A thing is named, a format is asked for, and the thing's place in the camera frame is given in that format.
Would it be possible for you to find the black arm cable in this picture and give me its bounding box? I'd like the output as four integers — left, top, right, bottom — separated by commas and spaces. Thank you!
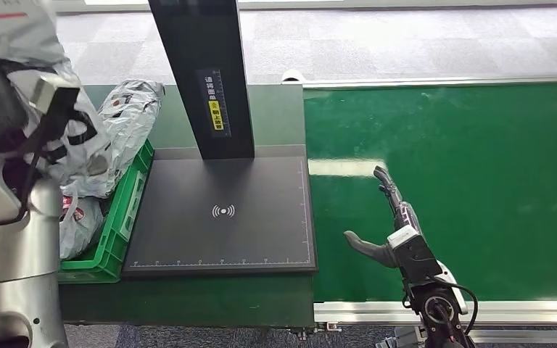
0, 139, 44, 227
432, 278, 479, 337

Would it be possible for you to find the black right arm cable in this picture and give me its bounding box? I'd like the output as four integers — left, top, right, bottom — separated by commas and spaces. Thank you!
432, 278, 479, 337

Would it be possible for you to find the black scanner column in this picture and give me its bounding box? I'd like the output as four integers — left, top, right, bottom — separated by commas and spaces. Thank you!
147, 0, 256, 161

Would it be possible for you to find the black yellow column label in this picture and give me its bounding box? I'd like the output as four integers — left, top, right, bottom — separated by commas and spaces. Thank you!
197, 68, 233, 138

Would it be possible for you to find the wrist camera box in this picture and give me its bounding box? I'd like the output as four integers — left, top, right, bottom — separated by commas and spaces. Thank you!
387, 224, 444, 284
28, 76, 81, 145

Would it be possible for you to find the long crumpled grey mailer bag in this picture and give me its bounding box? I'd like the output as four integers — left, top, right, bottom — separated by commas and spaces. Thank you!
62, 79, 167, 199

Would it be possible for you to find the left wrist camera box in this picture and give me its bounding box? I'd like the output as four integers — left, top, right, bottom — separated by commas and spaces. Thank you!
28, 76, 81, 145

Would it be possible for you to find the grey mailer bag, red print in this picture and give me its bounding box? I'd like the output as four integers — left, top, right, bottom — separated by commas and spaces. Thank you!
59, 194, 107, 261

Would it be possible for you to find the green plastic crate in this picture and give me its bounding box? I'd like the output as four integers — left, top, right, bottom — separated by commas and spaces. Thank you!
57, 139, 155, 284

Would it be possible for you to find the black scanner platform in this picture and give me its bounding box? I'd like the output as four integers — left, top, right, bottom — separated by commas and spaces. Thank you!
120, 145, 319, 280

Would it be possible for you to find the aluminium conveyor side rail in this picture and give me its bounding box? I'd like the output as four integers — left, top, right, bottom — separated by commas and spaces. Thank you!
313, 299, 557, 344
282, 73, 557, 90

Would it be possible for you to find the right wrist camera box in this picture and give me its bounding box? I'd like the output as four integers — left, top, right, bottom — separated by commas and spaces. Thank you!
387, 224, 444, 284

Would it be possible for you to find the green conveyor belt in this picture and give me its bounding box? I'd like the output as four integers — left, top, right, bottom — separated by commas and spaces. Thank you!
303, 82, 557, 305

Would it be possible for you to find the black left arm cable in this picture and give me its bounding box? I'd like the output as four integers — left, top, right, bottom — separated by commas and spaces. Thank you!
0, 139, 44, 227

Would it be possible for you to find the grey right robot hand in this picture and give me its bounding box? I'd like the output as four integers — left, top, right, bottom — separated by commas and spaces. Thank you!
343, 165, 424, 270

